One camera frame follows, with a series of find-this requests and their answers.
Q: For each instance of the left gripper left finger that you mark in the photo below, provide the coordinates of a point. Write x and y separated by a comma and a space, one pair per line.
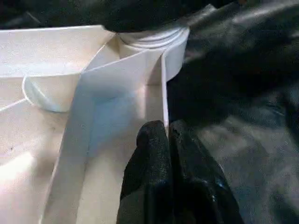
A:
149, 175

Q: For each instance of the black plastic mat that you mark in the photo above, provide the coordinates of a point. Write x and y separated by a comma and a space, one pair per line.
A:
245, 116

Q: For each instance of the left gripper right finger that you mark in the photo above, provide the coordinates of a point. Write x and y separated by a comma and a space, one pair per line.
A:
201, 191

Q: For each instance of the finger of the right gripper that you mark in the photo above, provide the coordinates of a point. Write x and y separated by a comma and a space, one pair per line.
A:
144, 16

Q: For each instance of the white plastic table top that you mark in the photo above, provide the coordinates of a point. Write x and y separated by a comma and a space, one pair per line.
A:
93, 105

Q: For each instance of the white plastic table leg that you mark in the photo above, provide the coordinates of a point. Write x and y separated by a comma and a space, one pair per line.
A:
154, 40

